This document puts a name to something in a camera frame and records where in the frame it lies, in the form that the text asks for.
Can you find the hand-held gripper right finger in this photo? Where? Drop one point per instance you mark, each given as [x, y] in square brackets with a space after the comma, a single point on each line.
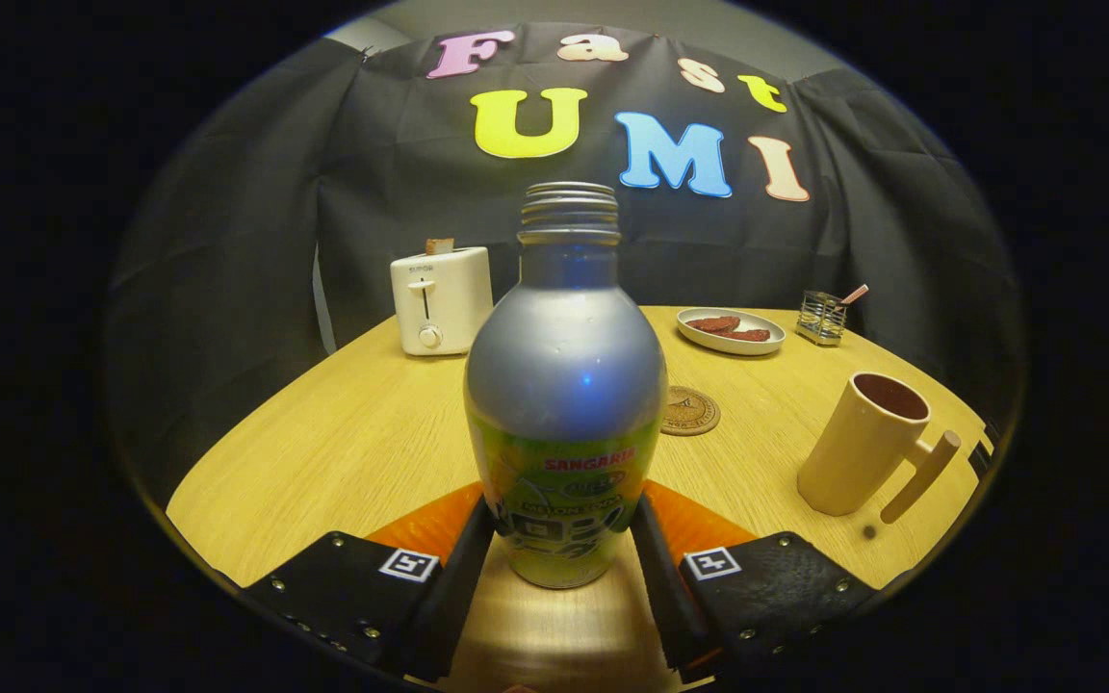
[675, 606]

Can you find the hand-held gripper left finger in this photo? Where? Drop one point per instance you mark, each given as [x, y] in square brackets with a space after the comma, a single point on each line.
[453, 606]

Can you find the round cork coaster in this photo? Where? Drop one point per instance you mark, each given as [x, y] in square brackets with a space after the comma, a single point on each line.
[696, 412]

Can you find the silver green juice bottle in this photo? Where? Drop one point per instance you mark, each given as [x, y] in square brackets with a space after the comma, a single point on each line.
[564, 366]

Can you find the wooden table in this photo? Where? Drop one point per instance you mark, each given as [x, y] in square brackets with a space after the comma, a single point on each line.
[343, 452]

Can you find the white oval plate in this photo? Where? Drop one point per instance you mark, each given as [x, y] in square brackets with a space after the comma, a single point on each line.
[723, 347]

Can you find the red meat piece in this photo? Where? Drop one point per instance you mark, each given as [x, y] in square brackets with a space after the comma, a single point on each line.
[750, 335]
[713, 323]

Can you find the white toaster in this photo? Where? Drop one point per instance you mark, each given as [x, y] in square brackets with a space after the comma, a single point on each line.
[453, 289]

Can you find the toast slice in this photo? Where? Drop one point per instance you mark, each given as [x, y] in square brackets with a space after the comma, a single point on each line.
[439, 246]

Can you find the pink straw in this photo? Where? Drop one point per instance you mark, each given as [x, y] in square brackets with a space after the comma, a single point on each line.
[855, 294]

